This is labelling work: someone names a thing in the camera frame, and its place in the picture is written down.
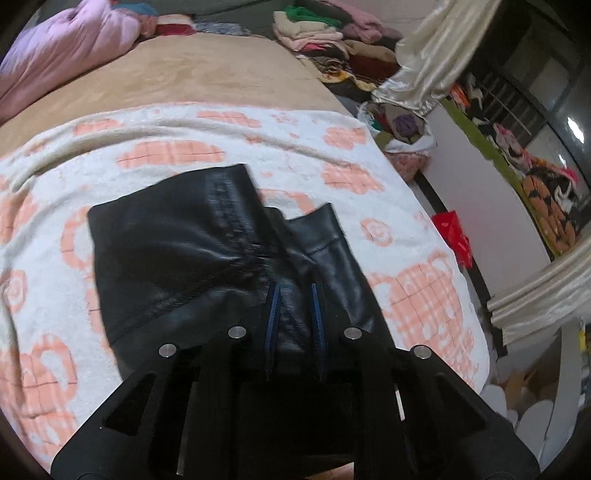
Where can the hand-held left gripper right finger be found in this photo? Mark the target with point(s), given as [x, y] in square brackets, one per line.
[318, 318]

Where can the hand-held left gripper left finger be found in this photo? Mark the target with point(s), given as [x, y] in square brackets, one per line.
[273, 314]

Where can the black leather garment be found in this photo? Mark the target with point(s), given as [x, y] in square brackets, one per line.
[184, 240]

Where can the white bag of clothes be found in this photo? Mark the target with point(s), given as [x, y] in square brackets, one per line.
[401, 124]

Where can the clothes heap on ledge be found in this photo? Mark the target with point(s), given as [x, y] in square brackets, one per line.
[549, 203]

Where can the pile of mixed clothes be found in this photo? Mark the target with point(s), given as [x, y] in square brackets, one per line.
[323, 37]

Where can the red plastic bag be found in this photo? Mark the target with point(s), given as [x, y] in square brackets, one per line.
[455, 235]

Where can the white blanket with pink print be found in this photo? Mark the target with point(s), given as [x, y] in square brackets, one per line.
[323, 152]

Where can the pink patterned cushion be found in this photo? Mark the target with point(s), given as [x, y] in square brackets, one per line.
[411, 164]

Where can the cardboard box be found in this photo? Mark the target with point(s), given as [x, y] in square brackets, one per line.
[519, 385]

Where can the cream satin curtain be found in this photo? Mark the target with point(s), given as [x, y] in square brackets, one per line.
[540, 295]
[434, 55]

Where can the white scalloped plastic object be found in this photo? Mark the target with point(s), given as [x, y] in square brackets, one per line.
[531, 415]

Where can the olive green window ledge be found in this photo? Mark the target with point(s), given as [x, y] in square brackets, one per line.
[480, 143]

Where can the tan plush bed blanket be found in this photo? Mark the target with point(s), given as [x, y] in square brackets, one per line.
[184, 74]

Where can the red and patterned cloths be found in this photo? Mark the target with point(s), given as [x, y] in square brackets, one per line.
[184, 27]

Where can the window with metal grille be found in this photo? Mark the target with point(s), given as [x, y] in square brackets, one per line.
[540, 69]

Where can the teal cloth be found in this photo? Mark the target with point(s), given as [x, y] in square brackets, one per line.
[136, 8]

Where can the pink quilt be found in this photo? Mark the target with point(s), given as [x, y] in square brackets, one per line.
[69, 46]

